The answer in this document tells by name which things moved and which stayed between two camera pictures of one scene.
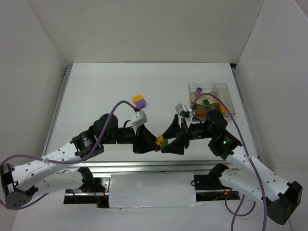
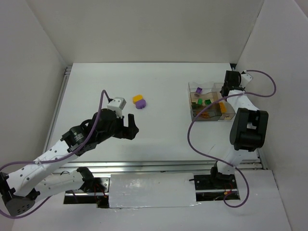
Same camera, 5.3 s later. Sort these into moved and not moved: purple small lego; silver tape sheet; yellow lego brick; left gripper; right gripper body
Moved: right gripper body; left gripper
Not moved: silver tape sheet; yellow lego brick; purple small lego
